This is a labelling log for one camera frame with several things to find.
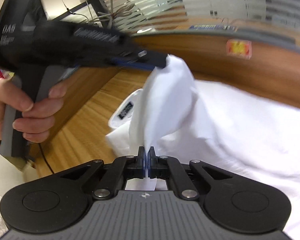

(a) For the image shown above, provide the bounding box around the grey cable bundle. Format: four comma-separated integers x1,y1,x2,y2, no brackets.
85,0,140,28

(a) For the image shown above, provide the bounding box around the red yellow sticker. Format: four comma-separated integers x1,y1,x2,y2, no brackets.
226,39,252,59

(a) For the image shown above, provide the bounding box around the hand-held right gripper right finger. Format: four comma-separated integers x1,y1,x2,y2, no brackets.
147,146,237,201

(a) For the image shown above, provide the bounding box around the thin black cable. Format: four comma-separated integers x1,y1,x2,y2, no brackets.
38,142,55,175

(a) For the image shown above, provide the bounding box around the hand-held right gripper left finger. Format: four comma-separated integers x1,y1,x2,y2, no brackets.
57,146,146,200

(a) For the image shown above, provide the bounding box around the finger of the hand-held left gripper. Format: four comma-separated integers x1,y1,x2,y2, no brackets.
122,47,168,68
111,58,157,71

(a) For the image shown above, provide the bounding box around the person's left hand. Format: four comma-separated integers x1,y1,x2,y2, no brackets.
0,78,68,144

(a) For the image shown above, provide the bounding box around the white shirt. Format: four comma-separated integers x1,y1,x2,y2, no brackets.
105,54,300,240

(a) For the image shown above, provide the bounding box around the black partition post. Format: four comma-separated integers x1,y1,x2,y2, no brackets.
86,0,110,28

